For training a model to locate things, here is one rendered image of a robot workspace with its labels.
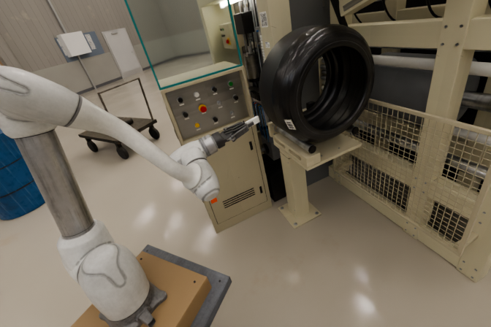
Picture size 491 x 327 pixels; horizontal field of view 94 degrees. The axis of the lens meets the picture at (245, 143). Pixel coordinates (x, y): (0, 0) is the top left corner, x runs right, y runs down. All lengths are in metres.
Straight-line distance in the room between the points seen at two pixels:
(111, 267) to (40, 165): 0.38
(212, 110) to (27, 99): 1.08
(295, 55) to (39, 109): 0.86
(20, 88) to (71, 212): 0.44
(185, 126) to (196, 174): 0.76
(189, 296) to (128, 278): 0.23
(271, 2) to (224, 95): 0.62
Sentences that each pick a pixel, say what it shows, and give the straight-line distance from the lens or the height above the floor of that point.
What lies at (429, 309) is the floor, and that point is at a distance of 1.82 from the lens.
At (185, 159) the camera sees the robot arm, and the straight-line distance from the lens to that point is 0.99.
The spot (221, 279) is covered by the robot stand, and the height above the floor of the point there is 0.65.
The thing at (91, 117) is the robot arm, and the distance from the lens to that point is 0.80.
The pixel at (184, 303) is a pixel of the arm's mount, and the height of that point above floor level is 0.73.
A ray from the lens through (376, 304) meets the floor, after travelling 1.76.
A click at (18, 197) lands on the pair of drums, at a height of 0.24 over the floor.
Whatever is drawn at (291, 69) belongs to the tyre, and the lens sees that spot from 1.02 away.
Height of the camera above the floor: 1.56
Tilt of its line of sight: 29 degrees down
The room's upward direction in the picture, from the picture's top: 13 degrees counter-clockwise
